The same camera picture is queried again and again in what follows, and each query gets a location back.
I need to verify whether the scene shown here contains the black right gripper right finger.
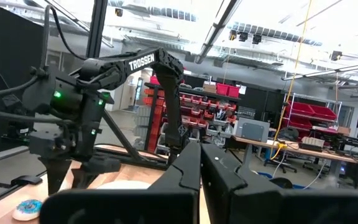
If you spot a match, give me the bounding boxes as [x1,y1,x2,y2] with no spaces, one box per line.
[201,142,358,224]

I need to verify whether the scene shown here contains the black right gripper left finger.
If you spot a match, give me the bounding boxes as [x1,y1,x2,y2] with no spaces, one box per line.
[40,141,202,224]

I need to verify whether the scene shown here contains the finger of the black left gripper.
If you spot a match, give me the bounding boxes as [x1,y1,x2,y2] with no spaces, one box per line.
[71,169,101,190]
[38,157,73,196]

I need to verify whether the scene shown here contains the small blue sprinkled donut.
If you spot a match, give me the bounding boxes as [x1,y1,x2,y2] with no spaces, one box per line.
[12,198,44,222]

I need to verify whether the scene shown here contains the white round plate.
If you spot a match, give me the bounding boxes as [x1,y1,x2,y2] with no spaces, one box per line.
[96,179,152,190]

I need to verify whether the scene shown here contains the grey metal box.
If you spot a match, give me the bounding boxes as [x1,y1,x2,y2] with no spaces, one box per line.
[233,117,270,143]

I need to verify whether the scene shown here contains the black shelf with red bins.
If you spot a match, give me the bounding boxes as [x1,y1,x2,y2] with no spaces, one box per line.
[143,74,242,153]

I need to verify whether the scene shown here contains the wooden workbench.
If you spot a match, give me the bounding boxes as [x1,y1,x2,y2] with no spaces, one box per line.
[231,135,358,167]

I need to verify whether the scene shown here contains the small red storage bin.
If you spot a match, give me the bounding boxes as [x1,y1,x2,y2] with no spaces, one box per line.
[227,85,241,98]
[216,83,229,96]

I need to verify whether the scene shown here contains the cardboard box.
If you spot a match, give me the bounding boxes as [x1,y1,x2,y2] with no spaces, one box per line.
[202,80,218,93]

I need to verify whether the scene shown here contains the large red storage bin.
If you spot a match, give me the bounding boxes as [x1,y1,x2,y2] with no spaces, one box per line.
[309,105,338,122]
[286,101,315,117]

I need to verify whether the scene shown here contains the large black panel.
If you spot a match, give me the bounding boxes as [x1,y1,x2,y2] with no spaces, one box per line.
[0,0,48,156]

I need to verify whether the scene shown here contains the ceiling light bar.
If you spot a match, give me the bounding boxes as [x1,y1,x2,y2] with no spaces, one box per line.
[194,0,244,65]

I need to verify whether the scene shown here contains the black frame bracket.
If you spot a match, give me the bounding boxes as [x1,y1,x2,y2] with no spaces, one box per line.
[10,175,44,187]

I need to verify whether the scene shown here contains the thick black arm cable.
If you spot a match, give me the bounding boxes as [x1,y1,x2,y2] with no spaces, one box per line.
[0,105,74,125]

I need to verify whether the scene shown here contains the yellow hanging cable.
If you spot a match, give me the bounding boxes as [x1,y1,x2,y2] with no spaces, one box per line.
[268,0,313,159]

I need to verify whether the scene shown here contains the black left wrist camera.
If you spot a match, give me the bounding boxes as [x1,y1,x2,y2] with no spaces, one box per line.
[1,93,35,139]

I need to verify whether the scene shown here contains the black camera cable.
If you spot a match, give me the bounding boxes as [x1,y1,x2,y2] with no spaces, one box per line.
[0,4,88,97]

